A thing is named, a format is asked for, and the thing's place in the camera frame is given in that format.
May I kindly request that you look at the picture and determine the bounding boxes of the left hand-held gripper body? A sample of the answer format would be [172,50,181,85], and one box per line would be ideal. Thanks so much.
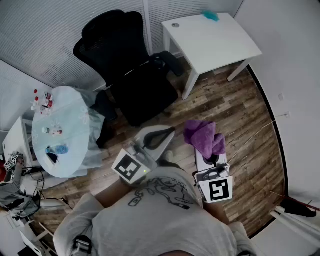
[111,139,159,186]

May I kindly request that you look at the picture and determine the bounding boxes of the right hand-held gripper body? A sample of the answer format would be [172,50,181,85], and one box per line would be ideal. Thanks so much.
[192,161,233,204]

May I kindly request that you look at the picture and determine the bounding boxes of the purple cloth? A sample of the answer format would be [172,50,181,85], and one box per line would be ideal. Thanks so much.
[183,119,226,161]

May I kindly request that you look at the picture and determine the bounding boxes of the person's left forearm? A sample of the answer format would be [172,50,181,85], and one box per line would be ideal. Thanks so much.
[94,178,135,208]

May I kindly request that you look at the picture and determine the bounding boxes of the person's right forearm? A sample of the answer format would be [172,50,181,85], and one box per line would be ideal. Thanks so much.
[202,199,230,226]

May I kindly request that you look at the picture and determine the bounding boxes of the teal fluffy cloth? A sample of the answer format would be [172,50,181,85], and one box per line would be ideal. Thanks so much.
[201,9,220,23]

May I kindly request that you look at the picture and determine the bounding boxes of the person's white shoe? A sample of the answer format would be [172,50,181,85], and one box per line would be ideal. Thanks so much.
[163,149,175,163]

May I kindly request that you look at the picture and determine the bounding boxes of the person's grey t-shirt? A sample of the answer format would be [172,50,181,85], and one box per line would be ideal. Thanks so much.
[52,166,253,256]

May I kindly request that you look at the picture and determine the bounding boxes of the blue water bottle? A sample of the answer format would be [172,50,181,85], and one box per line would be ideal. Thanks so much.
[45,144,69,155]

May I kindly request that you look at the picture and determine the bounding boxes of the white metal rack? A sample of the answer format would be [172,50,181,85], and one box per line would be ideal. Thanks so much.
[269,206,320,242]

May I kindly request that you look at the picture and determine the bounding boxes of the red broom stick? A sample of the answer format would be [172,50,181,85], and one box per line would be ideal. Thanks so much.
[269,191,320,213]

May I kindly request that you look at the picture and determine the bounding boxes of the black smartphone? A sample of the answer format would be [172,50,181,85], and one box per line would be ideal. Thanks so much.
[46,152,60,165]

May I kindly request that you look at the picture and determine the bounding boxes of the black dustpan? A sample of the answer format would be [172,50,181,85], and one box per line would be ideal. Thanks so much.
[279,199,317,218]

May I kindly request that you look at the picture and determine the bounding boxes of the black mesh office chair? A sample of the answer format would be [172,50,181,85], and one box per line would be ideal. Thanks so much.
[72,9,185,128]

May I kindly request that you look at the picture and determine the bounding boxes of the round light blue table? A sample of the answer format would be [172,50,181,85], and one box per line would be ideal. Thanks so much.
[31,86,106,179]

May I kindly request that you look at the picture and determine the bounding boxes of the small bottle grey cap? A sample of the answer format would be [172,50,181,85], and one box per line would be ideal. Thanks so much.
[41,126,63,136]

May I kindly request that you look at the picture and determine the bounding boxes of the white floor stand base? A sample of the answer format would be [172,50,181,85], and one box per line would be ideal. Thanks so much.
[39,198,65,209]

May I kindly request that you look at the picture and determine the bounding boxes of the white square table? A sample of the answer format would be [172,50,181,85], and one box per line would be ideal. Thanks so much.
[161,12,263,101]

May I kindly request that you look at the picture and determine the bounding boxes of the white side cabinet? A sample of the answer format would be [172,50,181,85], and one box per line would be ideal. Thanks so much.
[2,116,42,168]

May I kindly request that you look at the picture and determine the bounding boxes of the white window blinds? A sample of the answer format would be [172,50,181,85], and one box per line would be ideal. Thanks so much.
[0,0,245,106]

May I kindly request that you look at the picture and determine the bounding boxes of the thin white floor cable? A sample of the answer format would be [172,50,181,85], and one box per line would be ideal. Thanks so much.
[228,119,277,163]

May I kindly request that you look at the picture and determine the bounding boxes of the black floor cable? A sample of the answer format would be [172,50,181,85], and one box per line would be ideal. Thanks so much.
[23,167,73,211]

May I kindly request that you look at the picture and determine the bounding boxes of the black strap buckle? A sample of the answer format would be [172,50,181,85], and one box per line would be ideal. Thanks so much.
[72,234,92,256]

